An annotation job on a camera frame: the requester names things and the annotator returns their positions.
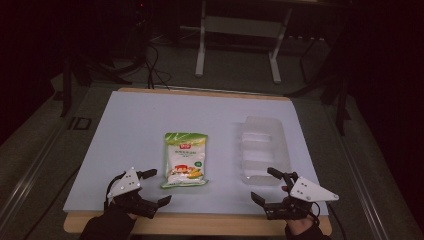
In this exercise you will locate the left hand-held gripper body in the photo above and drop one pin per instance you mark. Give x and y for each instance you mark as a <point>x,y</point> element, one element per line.
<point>125,184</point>

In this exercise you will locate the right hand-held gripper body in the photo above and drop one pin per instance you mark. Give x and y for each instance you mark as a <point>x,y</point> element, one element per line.
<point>310,193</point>

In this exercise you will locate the clear plastic container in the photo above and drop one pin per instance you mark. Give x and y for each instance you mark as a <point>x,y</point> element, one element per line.
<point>265,150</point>

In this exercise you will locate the green and white powder packet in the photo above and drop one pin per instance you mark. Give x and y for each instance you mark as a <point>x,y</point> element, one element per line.
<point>185,159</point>

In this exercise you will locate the person's left hand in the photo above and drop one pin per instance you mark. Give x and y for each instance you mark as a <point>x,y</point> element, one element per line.
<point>132,216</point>

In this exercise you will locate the person's right hand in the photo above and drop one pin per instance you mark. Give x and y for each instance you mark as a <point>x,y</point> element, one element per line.
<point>300,225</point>

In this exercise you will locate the pale blue table sheet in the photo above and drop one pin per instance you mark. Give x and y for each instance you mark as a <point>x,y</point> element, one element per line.
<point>133,133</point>

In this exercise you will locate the black stand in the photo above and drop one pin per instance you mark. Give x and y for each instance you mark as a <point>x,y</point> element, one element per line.
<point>66,86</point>
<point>340,100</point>

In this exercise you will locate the silver bar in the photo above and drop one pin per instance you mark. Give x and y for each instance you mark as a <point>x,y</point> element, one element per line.
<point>206,90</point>

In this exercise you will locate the white metal stand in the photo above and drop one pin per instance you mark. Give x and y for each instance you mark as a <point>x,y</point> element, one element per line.
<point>240,27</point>

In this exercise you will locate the aluminium rail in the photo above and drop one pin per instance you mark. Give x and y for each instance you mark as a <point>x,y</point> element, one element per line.
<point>360,173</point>
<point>30,173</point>

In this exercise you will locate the black floor bracket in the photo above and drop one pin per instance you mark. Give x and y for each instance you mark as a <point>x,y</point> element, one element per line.
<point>80,123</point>

